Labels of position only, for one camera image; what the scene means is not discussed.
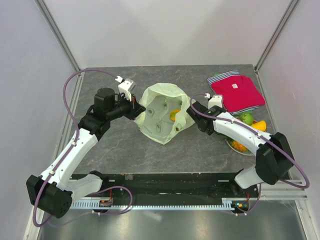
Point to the yellow orange mango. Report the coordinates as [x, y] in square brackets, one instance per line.
[173, 114]

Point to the aluminium frame post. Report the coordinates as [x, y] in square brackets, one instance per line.
[45, 11]
[277, 32]

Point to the right aluminium frame post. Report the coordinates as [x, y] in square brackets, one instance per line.
[277, 32]

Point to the light blue cable duct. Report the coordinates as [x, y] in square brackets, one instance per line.
[99, 204]

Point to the pale green plastic bag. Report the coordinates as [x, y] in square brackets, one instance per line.
[160, 100]

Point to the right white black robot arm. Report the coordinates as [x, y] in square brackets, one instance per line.
[270, 150]

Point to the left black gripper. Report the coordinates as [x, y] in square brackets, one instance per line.
[135, 109]

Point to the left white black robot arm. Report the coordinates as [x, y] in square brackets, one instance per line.
[51, 191]

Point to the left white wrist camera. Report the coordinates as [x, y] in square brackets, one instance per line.
[126, 87]

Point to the red folded shirt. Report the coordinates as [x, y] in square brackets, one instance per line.
[237, 93]

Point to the blue white striped shirt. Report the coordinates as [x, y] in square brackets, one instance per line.
[225, 76]

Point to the left aluminium frame post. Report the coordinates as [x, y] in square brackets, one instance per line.
[45, 11]

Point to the green round fruit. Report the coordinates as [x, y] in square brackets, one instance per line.
[247, 118]

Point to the yellow bell pepper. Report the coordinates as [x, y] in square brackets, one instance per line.
[259, 125]

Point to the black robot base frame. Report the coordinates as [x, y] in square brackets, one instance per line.
[173, 188]

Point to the small pineapple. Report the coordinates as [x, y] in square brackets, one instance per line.
[237, 146]

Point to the patterned ceramic plate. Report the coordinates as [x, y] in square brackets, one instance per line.
[248, 153]

